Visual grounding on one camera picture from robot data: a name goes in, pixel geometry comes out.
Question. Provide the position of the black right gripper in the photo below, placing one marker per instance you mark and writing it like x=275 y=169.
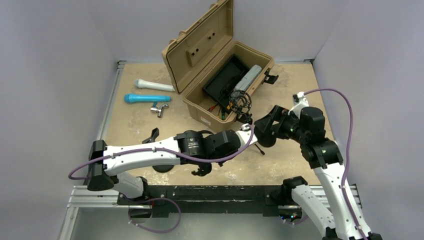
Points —
x=278 y=113

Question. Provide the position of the black tripod shock mount stand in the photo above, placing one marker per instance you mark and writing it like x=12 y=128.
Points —
x=243 y=103

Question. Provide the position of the black round-base shock mount stand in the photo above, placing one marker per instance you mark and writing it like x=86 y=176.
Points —
x=218 y=147

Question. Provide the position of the white mesh-head microphone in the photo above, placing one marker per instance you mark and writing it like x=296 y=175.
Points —
x=143 y=84

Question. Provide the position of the blue microphone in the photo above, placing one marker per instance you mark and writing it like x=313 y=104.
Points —
x=140 y=98

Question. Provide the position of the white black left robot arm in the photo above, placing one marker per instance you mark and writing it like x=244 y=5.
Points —
x=109 y=166

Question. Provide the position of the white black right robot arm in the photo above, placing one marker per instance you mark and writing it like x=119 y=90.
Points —
x=342 y=219

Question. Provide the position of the grey plastic bit box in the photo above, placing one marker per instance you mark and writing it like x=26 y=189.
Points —
x=248 y=78

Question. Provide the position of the black tool tray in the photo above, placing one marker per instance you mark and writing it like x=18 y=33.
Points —
x=221 y=85

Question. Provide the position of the tan plastic tool case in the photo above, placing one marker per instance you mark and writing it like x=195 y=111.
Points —
x=200 y=52

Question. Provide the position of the chrome angle valve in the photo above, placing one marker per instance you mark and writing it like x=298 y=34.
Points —
x=158 y=109

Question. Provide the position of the yellow handle screwdriver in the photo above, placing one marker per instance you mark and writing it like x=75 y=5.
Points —
x=231 y=106

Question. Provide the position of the red handle tool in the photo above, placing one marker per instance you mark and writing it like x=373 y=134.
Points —
x=211 y=109

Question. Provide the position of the black mounting base plate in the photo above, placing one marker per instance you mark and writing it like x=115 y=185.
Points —
x=266 y=200

